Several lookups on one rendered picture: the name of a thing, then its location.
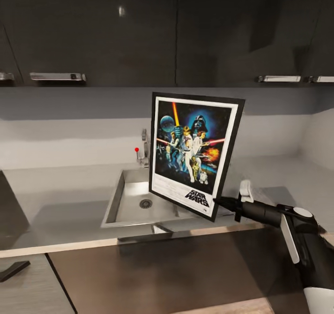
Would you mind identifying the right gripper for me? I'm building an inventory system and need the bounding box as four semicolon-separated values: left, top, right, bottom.
212;192;265;223

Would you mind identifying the poster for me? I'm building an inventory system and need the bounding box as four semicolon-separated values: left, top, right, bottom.
148;92;246;222

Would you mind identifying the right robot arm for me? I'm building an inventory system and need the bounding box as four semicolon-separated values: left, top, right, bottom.
212;179;334;314

